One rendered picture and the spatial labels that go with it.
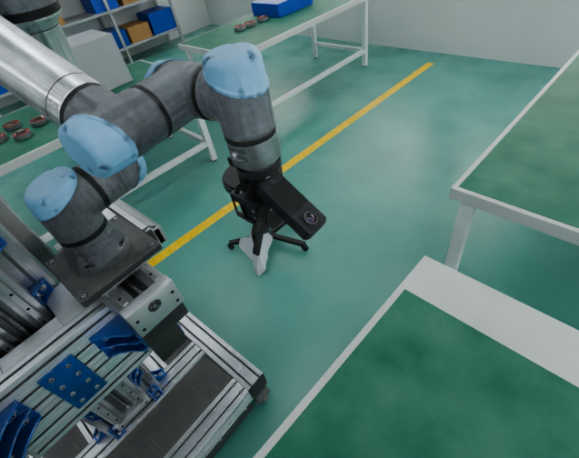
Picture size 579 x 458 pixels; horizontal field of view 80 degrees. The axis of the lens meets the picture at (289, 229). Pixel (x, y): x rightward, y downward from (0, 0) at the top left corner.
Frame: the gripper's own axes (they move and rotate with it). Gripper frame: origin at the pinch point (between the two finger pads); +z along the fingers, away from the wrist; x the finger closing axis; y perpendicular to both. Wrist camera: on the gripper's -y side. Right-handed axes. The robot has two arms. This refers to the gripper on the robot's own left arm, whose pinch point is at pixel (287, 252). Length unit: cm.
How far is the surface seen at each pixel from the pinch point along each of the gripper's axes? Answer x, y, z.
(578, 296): -124, -62, 115
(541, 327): -40, -44, 40
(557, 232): -80, -40, 43
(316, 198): -120, 96, 115
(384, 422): 3.5, -24.0, 40.2
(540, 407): -19, -49, 40
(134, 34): -264, 556, 78
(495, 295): -43, -32, 40
